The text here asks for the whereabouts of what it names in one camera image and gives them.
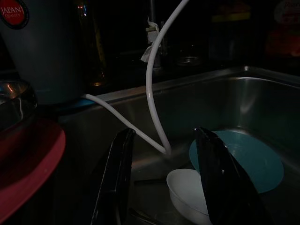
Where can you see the orange soap pump bottle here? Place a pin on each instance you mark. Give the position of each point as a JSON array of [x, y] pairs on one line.
[[286, 30]]

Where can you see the stainless steel bowl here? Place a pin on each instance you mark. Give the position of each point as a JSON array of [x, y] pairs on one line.
[[21, 98]]

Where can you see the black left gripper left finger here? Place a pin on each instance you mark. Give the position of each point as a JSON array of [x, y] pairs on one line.
[[112, 182]]

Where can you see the teal plate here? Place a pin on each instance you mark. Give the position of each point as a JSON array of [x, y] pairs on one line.
[[253, 164]]

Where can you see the black sponge holder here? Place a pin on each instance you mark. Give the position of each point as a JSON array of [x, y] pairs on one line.
[[227, 39]]

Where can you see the round steel countertop cap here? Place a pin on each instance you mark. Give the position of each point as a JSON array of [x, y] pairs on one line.
[[188, 61]]

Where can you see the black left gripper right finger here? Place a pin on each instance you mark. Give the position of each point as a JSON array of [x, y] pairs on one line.
[[225, 187]]

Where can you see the stainless steel sink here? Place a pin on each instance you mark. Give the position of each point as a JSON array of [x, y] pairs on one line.
[[211, 93]]

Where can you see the yellow and red sponge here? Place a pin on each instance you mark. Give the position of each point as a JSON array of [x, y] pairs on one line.
[[230, 14]]

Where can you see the grey water filter canister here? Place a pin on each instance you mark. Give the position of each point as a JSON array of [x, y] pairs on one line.
[[47, 58]]

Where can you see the small white bowl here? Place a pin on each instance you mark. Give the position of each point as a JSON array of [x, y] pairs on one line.
[[185, 189]]

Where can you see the pink plate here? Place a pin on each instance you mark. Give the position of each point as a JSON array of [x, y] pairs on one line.
[[28, 152]]

